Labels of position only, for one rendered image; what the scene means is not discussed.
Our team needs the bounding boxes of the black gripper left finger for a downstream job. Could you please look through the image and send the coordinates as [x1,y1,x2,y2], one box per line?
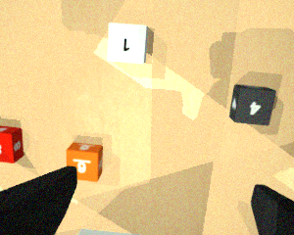
[0,165,77,235]

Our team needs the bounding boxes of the red block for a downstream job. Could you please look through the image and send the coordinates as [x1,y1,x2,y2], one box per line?
[0,126,24,164]

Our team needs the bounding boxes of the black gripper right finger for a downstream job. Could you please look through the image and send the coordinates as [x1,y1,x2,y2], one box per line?
[250,184,294,235]

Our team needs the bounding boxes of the orange block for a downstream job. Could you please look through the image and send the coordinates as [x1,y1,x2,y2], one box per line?
[67,143,103,181]

